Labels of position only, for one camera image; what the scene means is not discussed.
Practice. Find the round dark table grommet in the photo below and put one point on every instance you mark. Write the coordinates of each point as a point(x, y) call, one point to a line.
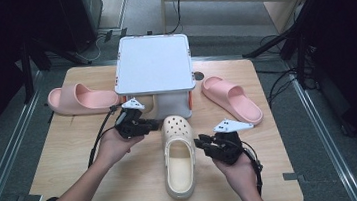
point(198, 75)

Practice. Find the person's left hand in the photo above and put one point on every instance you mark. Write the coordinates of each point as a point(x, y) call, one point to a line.
point(114, 150)

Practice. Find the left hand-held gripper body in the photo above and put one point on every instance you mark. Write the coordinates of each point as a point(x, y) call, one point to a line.
point(128, 124)

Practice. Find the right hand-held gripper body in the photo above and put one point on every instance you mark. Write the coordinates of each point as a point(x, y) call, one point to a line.
point(226, 147)

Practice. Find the black metal stand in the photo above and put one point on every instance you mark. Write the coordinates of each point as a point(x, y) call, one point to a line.
point(27, 72)
point(298, 44)

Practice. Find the dark cabinet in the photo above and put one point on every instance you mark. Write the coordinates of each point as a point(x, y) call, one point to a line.
point(80, 17)

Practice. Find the pink slide slipper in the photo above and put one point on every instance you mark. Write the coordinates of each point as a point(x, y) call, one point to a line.
point(79, 101)
point(233, 101)

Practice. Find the metal floor rail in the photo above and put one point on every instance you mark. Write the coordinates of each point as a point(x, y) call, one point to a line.
point(324, 138)
point(10, 148)

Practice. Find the grey tape piece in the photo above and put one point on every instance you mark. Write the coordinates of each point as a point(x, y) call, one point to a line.
point(293, 176)
point(29, 198)

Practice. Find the person's right hand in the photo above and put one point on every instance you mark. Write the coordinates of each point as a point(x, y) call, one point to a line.
point(241, 174)

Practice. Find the white shoe rack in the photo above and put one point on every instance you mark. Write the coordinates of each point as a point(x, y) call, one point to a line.
point(152, 64)

